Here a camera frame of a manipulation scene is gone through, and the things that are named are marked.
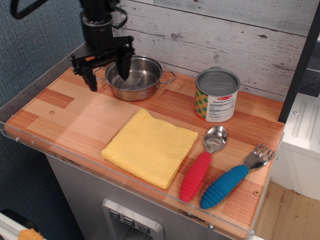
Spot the silver steel pot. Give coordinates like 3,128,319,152
96,56,177,102

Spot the red handled metal spoon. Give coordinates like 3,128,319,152
179,125,228,202

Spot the black right frame post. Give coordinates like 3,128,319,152
278,2,320,124

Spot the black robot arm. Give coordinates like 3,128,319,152
70,0,135,92

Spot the grey ice dispenser panel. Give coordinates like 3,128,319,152
102,198,164,240

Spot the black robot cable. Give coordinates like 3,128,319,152
9,0,129,30

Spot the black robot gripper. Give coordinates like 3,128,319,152
70,21,135,92

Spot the white cabinet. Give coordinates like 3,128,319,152
270,93,320,200

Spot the toy food can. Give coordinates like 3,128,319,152
194,66,241,123

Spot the orange object bottom corner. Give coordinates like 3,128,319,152
18,228,44,240

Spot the silver toy fridge cabinet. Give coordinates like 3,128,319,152
47,155,255,240

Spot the blue handled metal fork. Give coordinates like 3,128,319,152
200,144,276,210

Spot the yellow folded rag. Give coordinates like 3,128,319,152
101,109,199,190

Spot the clear acrylic table guard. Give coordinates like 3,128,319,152
0,35,286,240

